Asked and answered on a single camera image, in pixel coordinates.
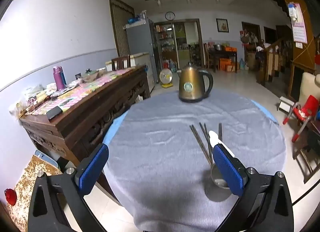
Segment colourful patterned cloth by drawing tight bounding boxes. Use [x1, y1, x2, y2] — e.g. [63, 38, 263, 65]
[25, 68, 133, 115]

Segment wall calendar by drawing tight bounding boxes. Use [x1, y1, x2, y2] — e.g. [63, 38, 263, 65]
[287, 2, 308, 48]

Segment white step stool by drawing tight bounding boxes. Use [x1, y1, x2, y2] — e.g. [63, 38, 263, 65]
[277, 96, 296, 112]

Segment black phone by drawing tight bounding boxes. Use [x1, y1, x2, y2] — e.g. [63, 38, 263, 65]
[46, 106, 63, 120]

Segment pile of snack packets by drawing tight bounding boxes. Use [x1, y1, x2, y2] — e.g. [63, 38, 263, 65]
[9, 84, 54, 119]

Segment brown wooden chair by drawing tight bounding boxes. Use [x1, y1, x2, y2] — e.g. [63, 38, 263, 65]
[292, 121, 320, 185]

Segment white box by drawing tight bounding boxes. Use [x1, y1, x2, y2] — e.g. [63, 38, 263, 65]
[105, 61, 119, 72]

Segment framed picture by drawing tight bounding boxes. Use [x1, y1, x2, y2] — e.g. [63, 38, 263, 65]
[216, 18, 230, 33]

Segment grey tablecloth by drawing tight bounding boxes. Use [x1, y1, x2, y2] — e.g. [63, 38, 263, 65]
[104, 89, 287, 232]

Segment wooden stair railing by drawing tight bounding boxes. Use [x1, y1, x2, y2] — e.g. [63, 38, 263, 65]
[256, 36, 293, 88]

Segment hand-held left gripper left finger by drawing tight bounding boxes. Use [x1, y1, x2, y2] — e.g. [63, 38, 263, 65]
[27, 143, 109, 232]

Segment carved wooden sideboard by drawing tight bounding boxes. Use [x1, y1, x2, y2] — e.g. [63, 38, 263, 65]
[19, 65, 152, 165]

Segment white chest freezer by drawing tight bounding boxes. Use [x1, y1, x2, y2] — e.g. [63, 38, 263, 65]
[129, 52, 155, 93]

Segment red child chair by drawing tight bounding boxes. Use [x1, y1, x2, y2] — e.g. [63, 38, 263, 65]
[282, 95, 320, 142]

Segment pantry shelf with goods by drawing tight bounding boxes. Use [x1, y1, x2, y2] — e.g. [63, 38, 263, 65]
[154, 21, 200, 70]

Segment gold patterned cloth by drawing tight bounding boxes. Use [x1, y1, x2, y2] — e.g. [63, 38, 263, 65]
[5, 154, 63, 222]

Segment metal cup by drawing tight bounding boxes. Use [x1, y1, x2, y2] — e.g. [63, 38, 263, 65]
[209, 162, 232, 189]

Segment blue table cover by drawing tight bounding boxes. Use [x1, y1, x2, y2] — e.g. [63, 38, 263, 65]
[104, 97, 279, 147]

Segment beige armchair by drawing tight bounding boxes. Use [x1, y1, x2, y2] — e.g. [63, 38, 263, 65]
[299, 72, 320, 109]

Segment orange boxes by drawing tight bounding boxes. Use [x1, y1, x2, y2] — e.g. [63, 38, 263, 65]
[219, 58, 236, 71]

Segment small floor fan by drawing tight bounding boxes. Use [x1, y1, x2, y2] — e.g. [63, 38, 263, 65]
[159, 69, 174, 89]

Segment dark wooden chair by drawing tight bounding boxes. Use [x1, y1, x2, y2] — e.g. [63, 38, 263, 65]
[111, 56, 130, 71]

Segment bronze electric kettle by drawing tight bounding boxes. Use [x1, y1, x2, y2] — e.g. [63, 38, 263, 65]
[177, 62, 214, 103]

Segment grey refrigerator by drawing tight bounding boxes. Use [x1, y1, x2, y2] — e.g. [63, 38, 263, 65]
[125, 18, 160, 84]

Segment purple thermos bottle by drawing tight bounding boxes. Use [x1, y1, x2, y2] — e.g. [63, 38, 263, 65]
[52, 66, 66, 91]

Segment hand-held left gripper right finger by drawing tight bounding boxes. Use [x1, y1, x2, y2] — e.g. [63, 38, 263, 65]
[212, 144, 294, 232]

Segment red ornament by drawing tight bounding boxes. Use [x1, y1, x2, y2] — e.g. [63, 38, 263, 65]
[4, 188, 17, 206]

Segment pot with glass lid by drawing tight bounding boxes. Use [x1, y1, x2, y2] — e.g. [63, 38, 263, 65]
[82, 68, 101, 82]

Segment dark wooden side table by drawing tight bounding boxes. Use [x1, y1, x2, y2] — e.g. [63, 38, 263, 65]
[207, 46, 238, 73]

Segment white spoon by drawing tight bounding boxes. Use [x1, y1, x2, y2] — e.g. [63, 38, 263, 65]
[209, 130, 235, 157]

